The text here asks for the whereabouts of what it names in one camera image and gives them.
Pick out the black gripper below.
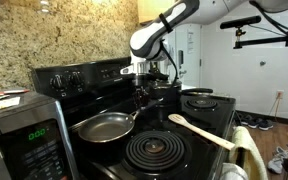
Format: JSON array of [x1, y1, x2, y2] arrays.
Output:
[[132, 72, 168, 108]]

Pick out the wooden slotted spatula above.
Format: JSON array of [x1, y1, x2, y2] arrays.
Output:
[[168, 114, 235, 150]]

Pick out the grey non-stick frying pan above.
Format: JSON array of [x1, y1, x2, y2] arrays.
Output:
[[78, 99, 162, 143]]

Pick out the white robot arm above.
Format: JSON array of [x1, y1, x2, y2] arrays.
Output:
[[120, 0, 288, 107]]

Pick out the black electric stove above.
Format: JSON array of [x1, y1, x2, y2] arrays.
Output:
[[32, 57, 235, 180]]

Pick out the black lidded pot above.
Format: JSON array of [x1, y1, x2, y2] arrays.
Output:
[[149, 80, 182, 102]]

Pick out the wooden upper cabinet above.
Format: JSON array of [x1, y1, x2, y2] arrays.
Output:
[[137, 0, 176, 23]]

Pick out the grey-blue hanging towel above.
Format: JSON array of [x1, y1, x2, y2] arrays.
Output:
[[220, 163, 249, 180]]

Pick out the black microwave oven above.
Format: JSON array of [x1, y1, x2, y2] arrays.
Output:
[[0, 92, 80, 180]]

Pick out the dark sneakers on floor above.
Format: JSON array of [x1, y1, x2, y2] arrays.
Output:
[[241, 115, 273, 131]]

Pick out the cream hanging towel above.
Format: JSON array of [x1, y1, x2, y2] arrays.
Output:
[[229, 126, 268, 180]]

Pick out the papers on microwave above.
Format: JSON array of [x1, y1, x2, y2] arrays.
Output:
[[0, 89, 28, 109]]

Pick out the white sneaker on floor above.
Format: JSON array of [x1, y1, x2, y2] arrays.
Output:
[[267, 146, 288, 174]]

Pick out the black camera on boom arm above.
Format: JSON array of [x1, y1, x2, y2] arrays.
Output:
[[219, 14, 288, 50]]

